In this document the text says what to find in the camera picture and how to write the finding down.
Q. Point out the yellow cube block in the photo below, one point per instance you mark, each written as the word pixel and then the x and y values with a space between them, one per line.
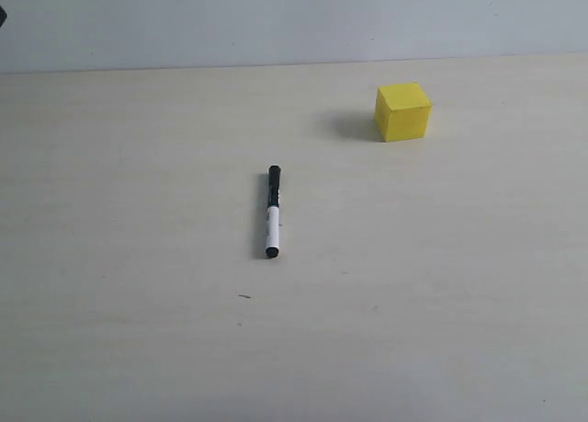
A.
pixel 402 112

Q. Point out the black and white marker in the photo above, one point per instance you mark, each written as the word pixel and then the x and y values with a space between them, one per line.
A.
pixel 272 211

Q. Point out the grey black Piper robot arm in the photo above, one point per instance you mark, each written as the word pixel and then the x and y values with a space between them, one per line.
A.
pixel 3 16

